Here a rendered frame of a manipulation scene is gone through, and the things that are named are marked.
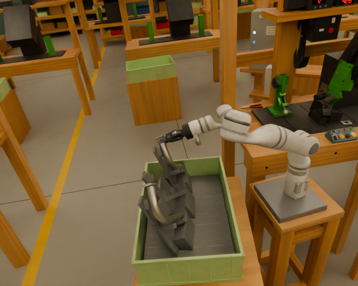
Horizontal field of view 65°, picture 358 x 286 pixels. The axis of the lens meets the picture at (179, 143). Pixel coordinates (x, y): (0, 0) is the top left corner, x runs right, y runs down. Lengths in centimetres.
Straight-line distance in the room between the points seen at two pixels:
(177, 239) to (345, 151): 116
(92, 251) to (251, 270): 150
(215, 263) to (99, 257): 143
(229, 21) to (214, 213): 118
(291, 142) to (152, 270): 72
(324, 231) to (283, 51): 119
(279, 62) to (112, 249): 190
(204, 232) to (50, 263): 155
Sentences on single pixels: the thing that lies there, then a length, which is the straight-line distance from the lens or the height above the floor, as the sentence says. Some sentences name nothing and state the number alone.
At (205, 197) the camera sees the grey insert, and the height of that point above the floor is 85.
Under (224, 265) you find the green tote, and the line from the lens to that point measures 115.
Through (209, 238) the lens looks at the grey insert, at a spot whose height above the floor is 85.
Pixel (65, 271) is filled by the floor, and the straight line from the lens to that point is 246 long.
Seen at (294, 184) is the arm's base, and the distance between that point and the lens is 139.
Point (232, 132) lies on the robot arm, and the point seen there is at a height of 139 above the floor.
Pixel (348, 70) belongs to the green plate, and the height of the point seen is 124.
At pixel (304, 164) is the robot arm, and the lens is 133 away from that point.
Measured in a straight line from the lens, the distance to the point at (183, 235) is 121.
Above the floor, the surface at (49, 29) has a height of 26.
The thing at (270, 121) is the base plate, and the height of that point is 90.
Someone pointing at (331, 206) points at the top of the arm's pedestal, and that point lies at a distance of 151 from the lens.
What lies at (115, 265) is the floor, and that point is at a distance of 234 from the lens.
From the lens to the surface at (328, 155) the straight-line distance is 187.
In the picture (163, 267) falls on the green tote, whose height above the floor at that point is 92.
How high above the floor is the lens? 188
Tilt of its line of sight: 33 degrees down
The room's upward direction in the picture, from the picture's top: 7 degrees counter-clockwise
